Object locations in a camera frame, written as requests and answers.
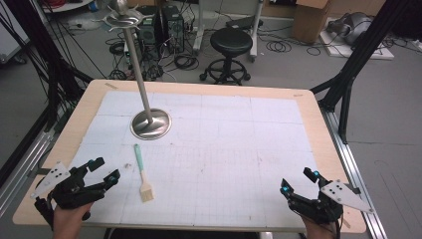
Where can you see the grey bag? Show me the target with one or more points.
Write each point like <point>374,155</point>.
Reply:
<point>350,25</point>

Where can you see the flat black device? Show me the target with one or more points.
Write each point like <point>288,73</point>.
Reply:
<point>242,22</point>

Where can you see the white flat board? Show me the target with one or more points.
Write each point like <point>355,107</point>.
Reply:
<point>381,53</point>

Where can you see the metal hanging stand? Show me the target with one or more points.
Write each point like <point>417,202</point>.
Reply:
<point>142,84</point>

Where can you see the white metal stand leg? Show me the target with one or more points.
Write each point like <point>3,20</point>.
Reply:
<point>254,36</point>
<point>199,30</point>

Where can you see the person's left hand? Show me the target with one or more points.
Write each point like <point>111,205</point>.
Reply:
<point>71,220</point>

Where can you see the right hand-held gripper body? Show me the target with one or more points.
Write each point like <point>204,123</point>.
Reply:
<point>326,205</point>

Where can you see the aluminium rail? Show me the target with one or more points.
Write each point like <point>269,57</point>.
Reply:
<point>355,172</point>
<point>23,166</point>

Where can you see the cardboard box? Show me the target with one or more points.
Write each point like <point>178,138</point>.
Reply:
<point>310,20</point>

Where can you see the black round stool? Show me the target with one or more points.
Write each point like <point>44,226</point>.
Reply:
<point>231,41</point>

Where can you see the black metal frame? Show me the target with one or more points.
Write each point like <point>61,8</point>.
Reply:
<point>53,76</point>
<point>361,49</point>

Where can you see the person's right hand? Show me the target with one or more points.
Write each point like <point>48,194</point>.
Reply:
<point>318,230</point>

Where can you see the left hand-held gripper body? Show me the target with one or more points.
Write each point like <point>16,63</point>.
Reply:
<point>74,194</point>

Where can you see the white grid mat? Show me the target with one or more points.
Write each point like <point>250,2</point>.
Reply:
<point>215,149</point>

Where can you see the black computer tower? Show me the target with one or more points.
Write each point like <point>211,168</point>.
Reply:
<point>147,31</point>
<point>173,28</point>

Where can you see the piece of tan tape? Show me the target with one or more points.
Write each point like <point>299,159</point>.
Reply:
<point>111,85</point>
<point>298,95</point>

